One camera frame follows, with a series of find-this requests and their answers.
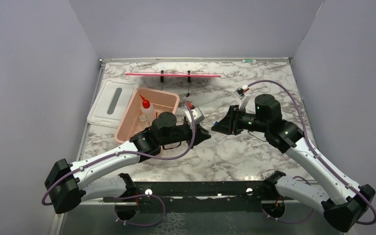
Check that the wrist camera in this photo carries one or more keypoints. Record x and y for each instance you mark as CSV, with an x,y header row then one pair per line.
x,y
194,114
241,93

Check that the black wire stand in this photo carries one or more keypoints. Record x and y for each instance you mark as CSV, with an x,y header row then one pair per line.
x,y
176,83

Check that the white bin lid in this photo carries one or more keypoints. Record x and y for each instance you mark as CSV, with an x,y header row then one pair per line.
x,y
110,103

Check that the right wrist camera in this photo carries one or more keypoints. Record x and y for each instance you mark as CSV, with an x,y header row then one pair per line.
x,y
241,93

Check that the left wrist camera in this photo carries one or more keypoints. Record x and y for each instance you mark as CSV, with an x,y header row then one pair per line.
x,y
194,114

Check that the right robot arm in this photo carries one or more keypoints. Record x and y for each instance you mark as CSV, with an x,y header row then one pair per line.
x,y
340,199

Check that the pink plastic bin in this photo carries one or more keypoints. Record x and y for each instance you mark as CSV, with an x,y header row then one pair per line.
x,y
162,101

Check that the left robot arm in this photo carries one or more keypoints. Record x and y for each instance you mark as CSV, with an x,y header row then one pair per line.
x,y
68,184

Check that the small glass jar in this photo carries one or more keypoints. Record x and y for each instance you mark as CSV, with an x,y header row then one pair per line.
x,y
143,122

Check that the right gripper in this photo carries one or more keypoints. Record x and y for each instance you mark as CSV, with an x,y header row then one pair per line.
x,y
229,125

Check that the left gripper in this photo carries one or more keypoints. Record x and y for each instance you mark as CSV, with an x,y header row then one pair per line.
x,y
200,135

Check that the black base frame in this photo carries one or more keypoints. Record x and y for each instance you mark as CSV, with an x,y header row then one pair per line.
x,y
192,197

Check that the wash bottle red cap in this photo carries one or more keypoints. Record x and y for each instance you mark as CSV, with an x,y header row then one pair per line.
x,y
148,109

